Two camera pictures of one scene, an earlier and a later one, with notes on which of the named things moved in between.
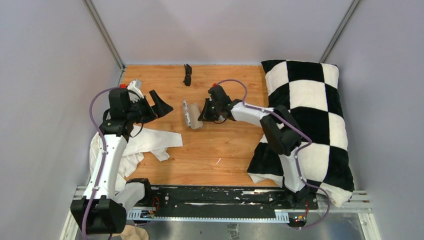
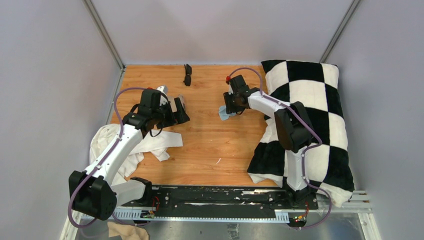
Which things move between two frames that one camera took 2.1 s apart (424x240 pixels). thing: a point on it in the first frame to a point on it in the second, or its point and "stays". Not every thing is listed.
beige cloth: [132, 232] stays
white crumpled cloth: [139, 142] stays
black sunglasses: [188, 74] stays
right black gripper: [203, 117] to [230, 108]
